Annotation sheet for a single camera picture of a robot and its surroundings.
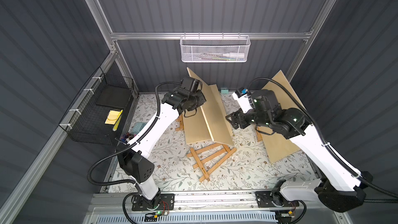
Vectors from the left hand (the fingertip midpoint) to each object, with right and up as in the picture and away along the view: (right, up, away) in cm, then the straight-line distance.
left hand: (206, 99), depth 76 cm
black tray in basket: (-46, +2, +1) cm, 47 cm away
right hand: (+13, -6, -10) cm, 18 cm away
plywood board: (+4, -7, +5) cm, 10 cm away
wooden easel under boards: (-15, -17, +21) cm, 31 cm away
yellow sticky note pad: (-46, -9, 0) cm, 47 cm away
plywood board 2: (-5, -18, +19) cm, 27 cm away
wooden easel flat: (0, -39, +3) cm, 39 cm away
